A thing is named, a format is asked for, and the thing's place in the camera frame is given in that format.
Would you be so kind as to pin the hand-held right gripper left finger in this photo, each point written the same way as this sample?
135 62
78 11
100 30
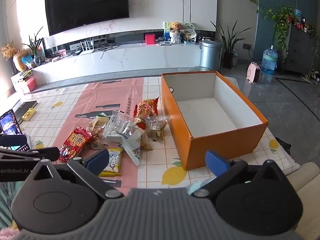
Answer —
96 159

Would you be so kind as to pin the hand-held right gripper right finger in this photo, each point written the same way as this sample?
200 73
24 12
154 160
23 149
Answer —
216 162

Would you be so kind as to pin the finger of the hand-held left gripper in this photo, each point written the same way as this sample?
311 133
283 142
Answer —
45 153
12 140

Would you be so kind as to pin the yellow snack packet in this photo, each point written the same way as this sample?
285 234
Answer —
113 162

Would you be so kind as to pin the orange cardboard box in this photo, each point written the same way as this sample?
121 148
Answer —
220 142

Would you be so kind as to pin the clear snack packet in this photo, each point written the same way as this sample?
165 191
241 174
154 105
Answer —
98 145
112 123

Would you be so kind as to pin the white blue snack packet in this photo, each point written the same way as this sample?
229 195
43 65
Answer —
132 142

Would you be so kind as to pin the clear packet with brown snacks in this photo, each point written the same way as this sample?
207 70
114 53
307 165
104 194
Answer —
156 127

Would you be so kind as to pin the red fries snack packet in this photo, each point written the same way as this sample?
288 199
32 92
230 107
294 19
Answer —
146 108

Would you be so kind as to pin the smartphone on stand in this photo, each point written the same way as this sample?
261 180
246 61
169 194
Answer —
10 125

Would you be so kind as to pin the teal patterned cloth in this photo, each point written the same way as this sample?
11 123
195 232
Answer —
7 200

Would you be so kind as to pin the small yellow packet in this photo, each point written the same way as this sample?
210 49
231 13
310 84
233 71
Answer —
28 114

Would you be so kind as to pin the light blue cloth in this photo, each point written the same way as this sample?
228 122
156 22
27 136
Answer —
196 187

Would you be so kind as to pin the black flat box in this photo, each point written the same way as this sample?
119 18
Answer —
26 105

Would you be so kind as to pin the red storage box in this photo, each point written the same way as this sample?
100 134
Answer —
28 85

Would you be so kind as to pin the black bag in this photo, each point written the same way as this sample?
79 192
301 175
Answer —
282 145

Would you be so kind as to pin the orange vase with dried flowers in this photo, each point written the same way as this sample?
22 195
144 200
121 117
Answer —
20 60

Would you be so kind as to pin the round glass table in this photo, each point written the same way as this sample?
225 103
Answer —
200 68

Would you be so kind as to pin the green plant in glass vase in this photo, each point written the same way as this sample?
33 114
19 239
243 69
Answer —
35 47

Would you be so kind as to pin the pink space heater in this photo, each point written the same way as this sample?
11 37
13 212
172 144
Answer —
254 72

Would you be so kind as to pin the beige cushion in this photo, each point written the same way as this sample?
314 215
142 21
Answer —
310 192

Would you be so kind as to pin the white marble tv cabinet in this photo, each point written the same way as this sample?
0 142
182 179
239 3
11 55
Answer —
125 60

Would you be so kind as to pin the silver trash can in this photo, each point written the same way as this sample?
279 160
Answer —
210 55

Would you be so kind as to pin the white router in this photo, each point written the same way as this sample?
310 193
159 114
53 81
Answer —
85 50

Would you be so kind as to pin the blue water bottle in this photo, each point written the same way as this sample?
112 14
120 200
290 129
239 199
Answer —
269 60

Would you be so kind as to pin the long-leaf potted plant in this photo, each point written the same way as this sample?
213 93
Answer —
228 45

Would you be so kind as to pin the white scale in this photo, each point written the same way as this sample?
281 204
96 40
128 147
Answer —
165 43

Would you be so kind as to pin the teddy bear in white pot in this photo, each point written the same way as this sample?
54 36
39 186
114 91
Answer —
175 33

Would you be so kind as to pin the round decorated fan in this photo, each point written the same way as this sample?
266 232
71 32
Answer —
188 28

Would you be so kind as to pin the dark grey dresser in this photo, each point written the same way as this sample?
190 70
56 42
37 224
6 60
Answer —
300 50

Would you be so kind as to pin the picture card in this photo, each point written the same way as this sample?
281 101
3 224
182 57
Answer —
166 28

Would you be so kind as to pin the trailing vine plant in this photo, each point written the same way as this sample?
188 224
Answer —
281 25

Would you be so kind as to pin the black flat television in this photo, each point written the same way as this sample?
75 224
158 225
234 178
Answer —
85 5

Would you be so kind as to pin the wall socket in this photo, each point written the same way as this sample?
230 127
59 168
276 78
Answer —
246 46

